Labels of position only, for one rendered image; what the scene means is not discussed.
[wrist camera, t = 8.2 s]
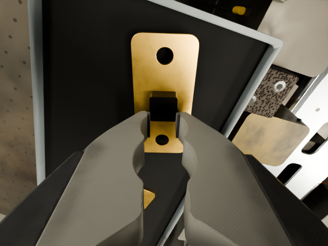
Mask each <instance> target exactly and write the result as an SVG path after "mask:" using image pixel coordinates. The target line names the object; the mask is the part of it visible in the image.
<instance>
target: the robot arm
mask: <svg viewBox="0 0 328 246"><path fill-rule="evenodd" d="M175 132H176V138H178V139H179V141H180V142H181V143H182V145H183V156H182V165H183V166H184V168H185V169H186V170H187V172H188V173H189V176H190V179H189V181H188V183H187V188H186V195H185V202H184V234H185V239H186V241H187V243H188V244H189V245H190V246H328V227H327V226H326V225H325V224H324V223H323V222H322V221H321V220H320V219H319V218H318V217H317V216H316V215H315V214H314V213H313V212H312V211H311V210H310V209H309V208H308V207H307V206H306V205H305V204H304V203H303V202H302V201H301V200H300V199H299V198H298V197H297V196H296V195H294V194H293V193H292V192H291V191H290V190H289V189H288V188H287V187H286V186H285V185H284V184H283V183H282V182H281V181H280V180H278V179H277V178H276V177H275V176H274V175H273V174H272V173H271V172H270V171H269V170H268V169H267V168H266V167H265V166H264V165H263V164H261V163H260V162H259V161H258V160H257V159H256V158H255V157H254V156H253V155H252V154H244V153H243V152H242V151H241V150H240V149H239V148H238V147H237V146H236V145H235V144H233V143H232V142H231V141H230V140H229V139H228V138H226V137H225V136H224V135H222V134H221V133H220V132H218V131H217V130H215V129H213V128H212V127H210V126H209V125H207V124H205V123H204V122H202V121H200V120H198V119H197V118H195V117H194V116H192V115H190V114H189V113H187V112H178V113H176V121H175ZM147 138H150V112H147V111H140V112H138V113H136V114H135V115H133V116H131V117H130V118H128V119H126V120H124V121H123V122H121V123H119V124H118V125H116V126H114V127H112V128H111V129H109V130H108V131H106V132H104V133H103V134H102V135H100V136H99V137H98V138H97V139H95V140H94V141H93V142H92V143H91V144H90V145H89V146H88V147H87V148H86V149H84V150H83V151H75V152H74V153H73V154H72V155H71V156H70V157H68V158H67V159H66V160H65V161H64V162H63V163H62V164H61V165H60V166H59V167H58V168H56V169H55V170H54V171H53V172H52V173H51V174H50V175H49V176H48V177H47V178H46V179H45V180H43V181H42V182H41V183H40V184H39V185H38V186H37V187H36V188H35V189H34V190H33V191H31V192H30V193H29V194H28V195H27V196H26V197H25V198H24V199H23V200H22V201H21V202H19V203H18V204H17V205H16V206H15V207H14V208H13V209H12V210H11V211H10V212H9V213H8V214H7V215H6V216H5V217H4V218H3V219H2V220H1V222H0V246H138V245H139V244H140V243H141V241H142V239H143V236H144V184H143V181H142V180H141V178H140V177H139V176H138V172H139V171H140V169H141V168H142V166H143V165H144V142H145V141H146V140H147Z"/></svg>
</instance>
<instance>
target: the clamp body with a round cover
mask: <svg viewBox="0 0 328 246"><path fill-rule="evenodd" d="M309 132H310V128H309V127H308V126H307V125H306V124H305V123H303V122H302V119H300V118H298V117H297V116H295V115H294V114H293V113H292V112H291V111H290V110H289V109H288V108H286V107H285V106H284V105H283V104H281V105H280V107H279V108H278V110H277V111H276V112H275V114H274V115H273V117H272V118H267V117H264V116H260V115H257V114H253V113H250V112H246V111H243V113H242V114H241V116H240V118H239V119H238V121H237V123H236V124H235V126H234V128H233V130H232V131H231V133H230V135H229V136H228V139H229V140H230V141H231V142H232V143H233V144H235V145H236V146H237V147H238V148H239V149H240V150H241V151H242V152H243V153H244V154H252V155H253V156H254V157H255V158H256V159H257V160H258V161H259V162H260V163H262V164H266V165H270V166H280V165H282V164H283V163H284V162H285V161H286V160H287V159H288V157H289V156H290V155H291V154H292V153H293V151H294V150H295V149H296V148H297V147H298V146H299V145H300V143H301V142H302V141H303V140H304V139H305V138H306V136H307V135H308V134H309Z"/></svg>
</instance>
